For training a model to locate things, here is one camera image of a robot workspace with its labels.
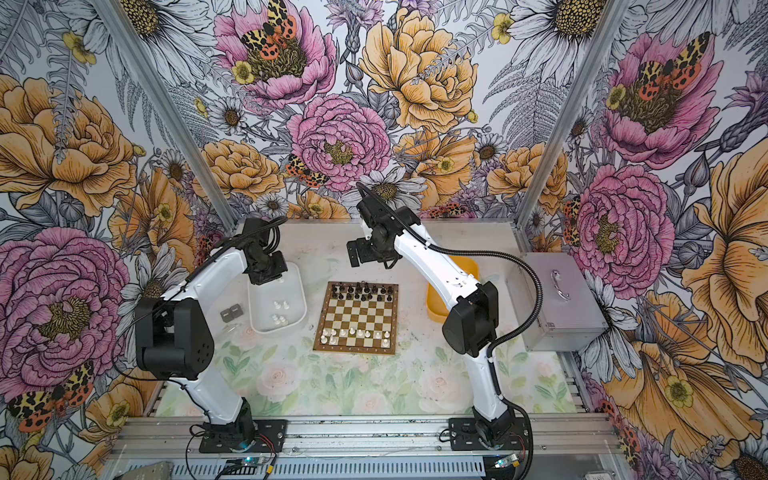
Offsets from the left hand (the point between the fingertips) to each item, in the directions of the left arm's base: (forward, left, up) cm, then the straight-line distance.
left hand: (279, 280), depth 91 cm
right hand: (-1, -28, +9) cm, 29 cm away
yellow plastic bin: (-7, -48, -6) cm, 48 cm away
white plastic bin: (-3, +1, -8) cm, 8 cm away
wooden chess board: (-8, -24, -9) cm, 26 cm away
